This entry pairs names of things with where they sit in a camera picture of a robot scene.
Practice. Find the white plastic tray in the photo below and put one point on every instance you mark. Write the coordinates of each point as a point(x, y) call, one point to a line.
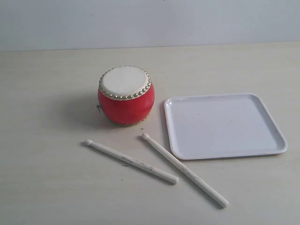
point(222, 126)

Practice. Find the white drumstick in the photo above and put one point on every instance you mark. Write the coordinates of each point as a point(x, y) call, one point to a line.
point(133, 161)
point(186, 171)

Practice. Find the red small drum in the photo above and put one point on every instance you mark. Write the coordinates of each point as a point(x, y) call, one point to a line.
point(126, 95)

